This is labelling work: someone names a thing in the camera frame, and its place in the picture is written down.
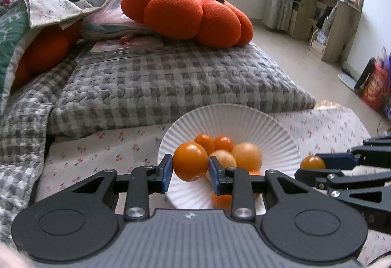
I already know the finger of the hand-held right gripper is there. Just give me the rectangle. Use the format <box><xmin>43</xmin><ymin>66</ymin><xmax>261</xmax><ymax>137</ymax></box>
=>
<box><xmin>294</xmin><ymin>168</ymin><xmax>391</xmax><ymax>221</ymax></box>
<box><xmin>316</xmin><ymin>136</ymin><xmax>391</xmax><ymax>169</ymax></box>

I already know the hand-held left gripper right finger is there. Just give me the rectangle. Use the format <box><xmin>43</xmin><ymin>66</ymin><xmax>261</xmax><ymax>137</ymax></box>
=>
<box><xmin>208</xmin><ymin>156</ymin><xmax>320</xmax><ymax>223</ymax></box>

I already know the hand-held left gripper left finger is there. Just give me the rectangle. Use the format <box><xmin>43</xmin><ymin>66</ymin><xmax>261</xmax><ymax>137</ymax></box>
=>
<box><xmin>72</xmin><ymin>154</ymin><xmax>174</xmax><ymax>223</ymax></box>

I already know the small yellow citrus fruit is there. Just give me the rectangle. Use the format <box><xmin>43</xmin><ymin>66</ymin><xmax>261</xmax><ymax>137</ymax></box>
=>
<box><xmin>209</xmin><ymin>149</ymin><xmax>237</xmax><ymax>169</ymax></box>

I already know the yellow-orange tomato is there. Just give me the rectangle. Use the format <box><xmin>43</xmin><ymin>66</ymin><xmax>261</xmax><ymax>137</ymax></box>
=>
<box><xmin>300</xmin><ymin>156</ymin><xmax>326</xmax><ymax>170</ymax></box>

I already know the small orange cherry tomato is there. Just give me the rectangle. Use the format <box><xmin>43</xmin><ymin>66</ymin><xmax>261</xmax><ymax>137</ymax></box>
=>
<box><xmin>213</xmin><ymin>135</ymin><xmax>234</xmax><ymax>153</ymax></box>
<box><xmin>194</xmin><ymin>134</ymin><xmax>216</xmax><ymax>155</ymax></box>

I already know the white ribbed plate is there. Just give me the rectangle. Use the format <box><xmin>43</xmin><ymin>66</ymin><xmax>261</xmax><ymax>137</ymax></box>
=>
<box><xmin>158</xmin><ymin>104</ymin><xmax>302</xmax><ymax>216</ymax></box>

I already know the cherry print sheet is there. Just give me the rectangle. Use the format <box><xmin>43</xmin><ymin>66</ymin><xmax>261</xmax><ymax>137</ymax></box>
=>
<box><xmin>33</xmin><ymin>106</ymin><xmax>371</xmax><ymax>265</ymax></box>

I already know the grey flat board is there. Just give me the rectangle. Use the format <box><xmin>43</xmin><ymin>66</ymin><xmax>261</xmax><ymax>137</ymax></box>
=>
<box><xmin>337</xmin><ymin>72</ymin><xmax>356</xmax><ymax>91</ymax></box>

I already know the red printed bag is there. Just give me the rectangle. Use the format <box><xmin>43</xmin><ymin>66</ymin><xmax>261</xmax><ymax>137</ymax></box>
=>
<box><xmin>360</xmin><ymin>60</ymin><xmax>390</xmax><ymax>111</ymax></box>

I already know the grey checked pillow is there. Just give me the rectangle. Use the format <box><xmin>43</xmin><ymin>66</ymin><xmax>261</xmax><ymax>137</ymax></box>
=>
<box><xmin>47</xmin><ymin>42</ymin><xmax>316</xmax><ymax>138</ymax></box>

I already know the black flat board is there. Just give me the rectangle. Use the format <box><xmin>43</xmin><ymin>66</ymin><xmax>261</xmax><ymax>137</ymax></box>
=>
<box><xmin>354</xmin><ymin>57</ymin><xmax>376</xmax><ymax>93</ymax></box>

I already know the purple bag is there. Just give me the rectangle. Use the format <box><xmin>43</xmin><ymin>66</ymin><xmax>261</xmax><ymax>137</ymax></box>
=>
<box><xmin>382</xmin><ymin>52</ymin><xmax>391</xmax><ymax>120</ymax></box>

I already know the wooden shelf unit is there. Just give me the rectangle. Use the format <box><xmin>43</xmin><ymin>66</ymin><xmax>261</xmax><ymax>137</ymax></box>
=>
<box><xmin>289</xmin><ymin>0</ymin><xmax>369</xmax><ymax>62</ymax></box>

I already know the plastic-wrapped magazine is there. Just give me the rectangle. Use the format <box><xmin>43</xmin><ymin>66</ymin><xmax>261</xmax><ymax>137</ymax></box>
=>
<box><xmin>75</xmin><ymin>37</ymin><xmax>172</xmax><ymax>62</ymax></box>

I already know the grey checked blanket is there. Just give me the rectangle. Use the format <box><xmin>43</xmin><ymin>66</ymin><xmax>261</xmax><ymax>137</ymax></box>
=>
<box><xmin>0</xmin><ymin>51</ymin><xmax>80</xmax><ymax>250</ymax></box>

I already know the orange pumpkin cushion green stem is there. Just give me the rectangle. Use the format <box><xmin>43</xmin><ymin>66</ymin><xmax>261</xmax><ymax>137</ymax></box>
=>
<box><xmin>121</xmin><ymin>0</ymin><xmax>255</xmax><ymax>48</ymax></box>

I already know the pink plastic bag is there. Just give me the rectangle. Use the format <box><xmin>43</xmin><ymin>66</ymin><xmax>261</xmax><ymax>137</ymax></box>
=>
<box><xmin>81</xmin><ymin>0</ymin><xmax>153</xmax><ymax>39</ymax></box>

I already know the plain orange cushion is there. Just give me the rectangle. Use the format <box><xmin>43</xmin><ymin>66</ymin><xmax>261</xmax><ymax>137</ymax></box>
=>
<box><xmin>11</xmin><ymin>19</ymin><xmax>81</xmax><ymax>88</ymax></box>

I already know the white floral cloth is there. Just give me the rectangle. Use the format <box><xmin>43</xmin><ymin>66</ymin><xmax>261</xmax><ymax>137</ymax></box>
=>
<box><xmin>23</xmin><ymin>0</ymin><xmax>107</xmax><ymax>30</ymax></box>

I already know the green patterned quilt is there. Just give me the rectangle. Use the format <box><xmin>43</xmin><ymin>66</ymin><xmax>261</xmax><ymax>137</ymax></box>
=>
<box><xmin>0</xmin><ymin>2</ymin><xmax>34</xmax><ymax>103</ymax></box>

